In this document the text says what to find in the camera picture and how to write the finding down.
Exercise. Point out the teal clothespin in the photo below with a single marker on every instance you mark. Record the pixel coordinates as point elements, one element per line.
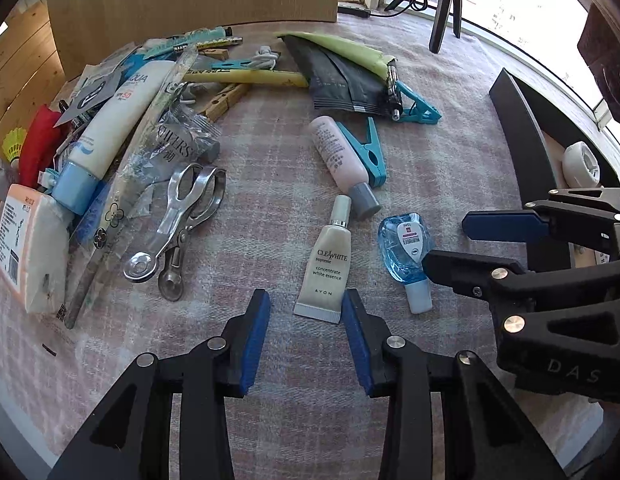
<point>419,107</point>
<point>367,155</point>
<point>235,64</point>

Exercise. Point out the blue hand sanitizer bottle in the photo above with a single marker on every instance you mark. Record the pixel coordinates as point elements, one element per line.
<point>404,250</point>

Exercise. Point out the blue plastic packet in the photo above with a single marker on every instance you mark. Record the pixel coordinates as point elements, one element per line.
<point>135,62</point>

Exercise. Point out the white cream tube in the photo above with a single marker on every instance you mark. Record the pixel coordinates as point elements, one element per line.
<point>327,270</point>

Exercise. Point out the clear plastic wrapper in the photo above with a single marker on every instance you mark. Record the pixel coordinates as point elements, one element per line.
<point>182,132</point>

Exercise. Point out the white tape roll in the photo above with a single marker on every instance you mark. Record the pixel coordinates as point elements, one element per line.
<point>582,165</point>

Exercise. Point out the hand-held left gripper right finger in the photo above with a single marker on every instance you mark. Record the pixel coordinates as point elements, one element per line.
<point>357,345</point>

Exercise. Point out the clear floral printed bag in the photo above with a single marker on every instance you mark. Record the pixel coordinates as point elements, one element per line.
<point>115,210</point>

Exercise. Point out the white sunscreen tube blue cap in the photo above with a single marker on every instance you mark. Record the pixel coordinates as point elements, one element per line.
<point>115,125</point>

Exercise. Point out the black power strip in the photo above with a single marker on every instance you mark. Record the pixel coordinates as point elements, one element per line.
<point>354,10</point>

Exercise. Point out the plaid blanket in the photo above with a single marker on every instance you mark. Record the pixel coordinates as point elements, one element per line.
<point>270,240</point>

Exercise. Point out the metal tongs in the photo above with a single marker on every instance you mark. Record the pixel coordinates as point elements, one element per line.
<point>182,215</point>

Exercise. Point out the long yellow packet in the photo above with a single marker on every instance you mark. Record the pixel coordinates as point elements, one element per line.
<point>260,78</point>

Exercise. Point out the small black piece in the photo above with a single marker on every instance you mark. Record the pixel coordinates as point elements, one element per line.
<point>49,350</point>

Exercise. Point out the yellow shuttlecock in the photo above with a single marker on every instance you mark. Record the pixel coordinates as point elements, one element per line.
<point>14,147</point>

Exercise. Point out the red pouch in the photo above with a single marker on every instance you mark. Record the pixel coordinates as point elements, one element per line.
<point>37,145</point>

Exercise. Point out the wooden clothespin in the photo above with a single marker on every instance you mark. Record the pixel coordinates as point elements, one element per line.
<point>225,101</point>
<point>214,53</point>

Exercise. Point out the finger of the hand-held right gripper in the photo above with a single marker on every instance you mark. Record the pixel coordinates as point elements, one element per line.
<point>504,226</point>
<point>464,272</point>

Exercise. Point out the wooden board panel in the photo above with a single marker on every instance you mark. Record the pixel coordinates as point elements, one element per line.
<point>190,0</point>

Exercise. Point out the pale green pouch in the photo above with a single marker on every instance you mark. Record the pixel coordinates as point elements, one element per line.
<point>350,50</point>

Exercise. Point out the pink lotion bottle grey cap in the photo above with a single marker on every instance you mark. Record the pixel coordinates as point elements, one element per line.
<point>337,152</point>

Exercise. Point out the toothpaste tube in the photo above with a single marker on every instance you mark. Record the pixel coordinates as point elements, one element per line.
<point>210,36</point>

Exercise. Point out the grey card black tag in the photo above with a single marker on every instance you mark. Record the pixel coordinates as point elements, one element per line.
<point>92,92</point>

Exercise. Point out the black tripod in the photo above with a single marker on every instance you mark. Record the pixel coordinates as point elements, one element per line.
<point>447,5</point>

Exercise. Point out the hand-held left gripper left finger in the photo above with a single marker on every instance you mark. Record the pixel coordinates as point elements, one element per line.
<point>255,340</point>

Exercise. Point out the orange tissue pack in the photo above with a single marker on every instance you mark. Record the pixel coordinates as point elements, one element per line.
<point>32,250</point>

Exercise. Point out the black storage container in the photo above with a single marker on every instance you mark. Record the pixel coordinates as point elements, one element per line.
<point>524,125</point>

